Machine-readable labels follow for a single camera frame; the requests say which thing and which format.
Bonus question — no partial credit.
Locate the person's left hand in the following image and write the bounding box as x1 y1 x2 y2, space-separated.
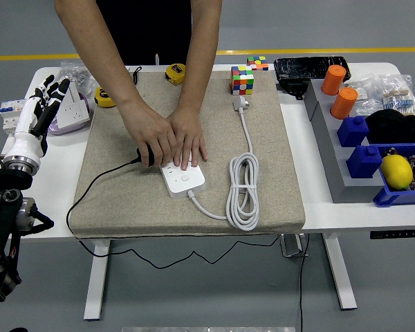
165 107 208 172

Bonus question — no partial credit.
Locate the person's right hand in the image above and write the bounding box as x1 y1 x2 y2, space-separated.
119 98 179 167

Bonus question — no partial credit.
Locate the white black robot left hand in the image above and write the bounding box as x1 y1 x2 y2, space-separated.
3 74 71 165

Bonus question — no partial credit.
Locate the black plug adapter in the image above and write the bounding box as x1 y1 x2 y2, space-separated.
136 147 156 168

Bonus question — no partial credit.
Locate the white power strip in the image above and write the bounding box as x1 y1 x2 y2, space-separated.
158 151 207 200

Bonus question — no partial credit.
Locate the thin black adapter cord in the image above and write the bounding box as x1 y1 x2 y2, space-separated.
66 157 288 270

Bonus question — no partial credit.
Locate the white circuit breaker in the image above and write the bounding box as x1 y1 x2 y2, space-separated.
0 98 27 136

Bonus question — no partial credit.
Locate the purple bowl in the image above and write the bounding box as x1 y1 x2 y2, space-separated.
48 91 91 136

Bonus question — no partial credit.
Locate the yellow black tape measure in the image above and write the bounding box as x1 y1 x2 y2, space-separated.
94 86 117 109
165 63 187 86

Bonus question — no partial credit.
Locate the large colourful puzzle cube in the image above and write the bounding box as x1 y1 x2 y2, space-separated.
230 65 255 97

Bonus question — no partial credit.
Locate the grey-brown fabric mat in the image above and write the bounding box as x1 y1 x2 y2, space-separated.
68 71 306 239

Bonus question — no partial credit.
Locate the clear bag of screws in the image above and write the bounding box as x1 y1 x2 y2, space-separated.
57 60 93 94

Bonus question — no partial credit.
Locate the small colourful puzzle cube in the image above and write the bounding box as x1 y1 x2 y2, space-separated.
246 55 270 72

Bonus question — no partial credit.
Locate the person's torso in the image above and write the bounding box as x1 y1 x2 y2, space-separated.
96 0 194 66

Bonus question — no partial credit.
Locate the black power adapter block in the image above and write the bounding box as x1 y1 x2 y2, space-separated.
276 79 308 101

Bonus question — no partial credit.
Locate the black plastic tray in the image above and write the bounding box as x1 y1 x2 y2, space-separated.
273 55 353 84

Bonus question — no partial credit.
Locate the grey stepped stand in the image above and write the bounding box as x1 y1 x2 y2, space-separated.
303 78 385 204

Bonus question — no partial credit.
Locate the white table leg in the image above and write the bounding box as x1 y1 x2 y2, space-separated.
323 233 358 311
82 238 111 321

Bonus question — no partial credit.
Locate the orange cylinder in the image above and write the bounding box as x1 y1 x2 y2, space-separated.
320 64 348 96
330 86 359 120

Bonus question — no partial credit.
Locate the blue block with knob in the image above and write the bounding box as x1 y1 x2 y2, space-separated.
337 116 370 148
345 145 384 180

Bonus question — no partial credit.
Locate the clear bag of small parts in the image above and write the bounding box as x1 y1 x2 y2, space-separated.
345 77 385 118

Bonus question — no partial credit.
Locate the black cloth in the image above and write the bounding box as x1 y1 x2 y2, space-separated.
365 109 415 145

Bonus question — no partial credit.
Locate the yellow lemon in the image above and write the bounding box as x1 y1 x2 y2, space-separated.
380 154 414 190

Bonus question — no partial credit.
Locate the clear bag of resistors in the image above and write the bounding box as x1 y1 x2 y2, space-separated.
376 74 415 117

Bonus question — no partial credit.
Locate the blue plastic bin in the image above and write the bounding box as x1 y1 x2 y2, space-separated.
372 142 415 208

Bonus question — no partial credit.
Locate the black table control panel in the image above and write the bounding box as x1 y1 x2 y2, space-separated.
369 228 415 240

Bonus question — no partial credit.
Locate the white wall socket panel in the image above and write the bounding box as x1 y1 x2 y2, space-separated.
57 100 91 129

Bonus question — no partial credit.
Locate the white power cord with plug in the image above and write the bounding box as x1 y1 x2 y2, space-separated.
186 95 260 232

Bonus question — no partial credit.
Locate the white switch plate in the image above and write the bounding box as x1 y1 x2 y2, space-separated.
64 84 81 104

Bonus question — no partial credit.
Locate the silver metal bracket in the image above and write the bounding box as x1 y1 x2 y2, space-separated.
279 233 311 259

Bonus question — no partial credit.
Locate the black hanging cable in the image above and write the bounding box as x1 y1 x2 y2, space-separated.
298 234 311 332

